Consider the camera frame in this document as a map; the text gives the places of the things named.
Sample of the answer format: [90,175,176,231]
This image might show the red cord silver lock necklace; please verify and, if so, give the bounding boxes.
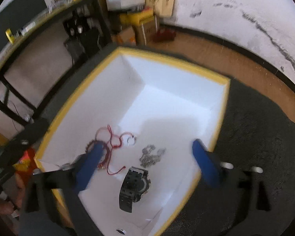
[95,124,136,176]

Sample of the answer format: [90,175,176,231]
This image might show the red cloth on floor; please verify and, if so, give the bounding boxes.
[153,28,176,43]

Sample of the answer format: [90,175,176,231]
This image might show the yellow flat box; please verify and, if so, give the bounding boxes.
[119,7,154,26]

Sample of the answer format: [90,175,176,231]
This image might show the dark desk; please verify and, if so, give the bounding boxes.
[0,0,109,128]

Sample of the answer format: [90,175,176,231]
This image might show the red bead bracelet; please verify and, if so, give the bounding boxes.
[85,139,111,170]

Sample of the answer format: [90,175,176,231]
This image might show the yellow open box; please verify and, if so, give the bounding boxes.
[35,47,230,235]

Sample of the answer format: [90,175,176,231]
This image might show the silver chain necklace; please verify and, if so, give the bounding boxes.
[139,144,167,169]

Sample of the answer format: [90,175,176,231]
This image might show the brown cardboard box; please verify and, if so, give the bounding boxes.
[134,20,159,45]

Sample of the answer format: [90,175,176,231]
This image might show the dark patterned floral cloth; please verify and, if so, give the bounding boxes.
[39,42,295,236]

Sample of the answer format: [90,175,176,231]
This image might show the small silver pendant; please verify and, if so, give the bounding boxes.
[127,135,137,146]

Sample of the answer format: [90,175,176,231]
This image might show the tan gift bag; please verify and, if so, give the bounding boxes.
[145,0,175,18]

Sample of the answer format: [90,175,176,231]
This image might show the black wrist watch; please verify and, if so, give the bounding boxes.
[119,167,151,213]

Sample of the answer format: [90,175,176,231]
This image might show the black computer monitor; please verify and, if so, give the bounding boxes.
[0,0,47,52]

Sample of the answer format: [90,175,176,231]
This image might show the black speaker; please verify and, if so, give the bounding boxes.
[63,17,100,54]

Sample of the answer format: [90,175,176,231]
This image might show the left hand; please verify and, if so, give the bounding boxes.
[0,173,25,215]

